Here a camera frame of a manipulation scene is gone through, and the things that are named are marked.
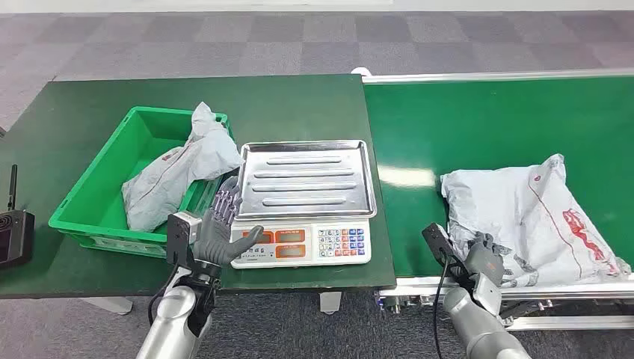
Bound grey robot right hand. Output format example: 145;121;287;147
453;231;507;318

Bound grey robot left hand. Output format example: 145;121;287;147
191;176;265;271

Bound grey mailer package red print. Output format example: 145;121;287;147
440;153;633;290

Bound plain grey mailer package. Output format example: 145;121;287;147
121;102;245;234

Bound white electronic scale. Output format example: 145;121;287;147
228;139;378;270

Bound steel weighing tray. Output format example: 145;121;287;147
234;139;378;222

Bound green plastic crate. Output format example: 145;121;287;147
48;105;240;260

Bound white table foot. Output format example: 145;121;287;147
80;297;134;316
319;291;343;315

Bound black device with antenna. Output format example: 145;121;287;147
0;164;36;271

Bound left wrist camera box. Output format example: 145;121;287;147
166;211;203;267

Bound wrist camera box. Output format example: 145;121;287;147
422;223;469;286
166;211;203;267

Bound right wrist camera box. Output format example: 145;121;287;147
422;223;469;286

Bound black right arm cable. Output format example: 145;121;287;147
432;255;450;359

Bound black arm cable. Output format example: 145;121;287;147
147;265;180;328
432;255;450;359

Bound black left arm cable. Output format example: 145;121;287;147
147;265;180;328

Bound green conveyor belt aluminium frame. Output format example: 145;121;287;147
351;67;634;332

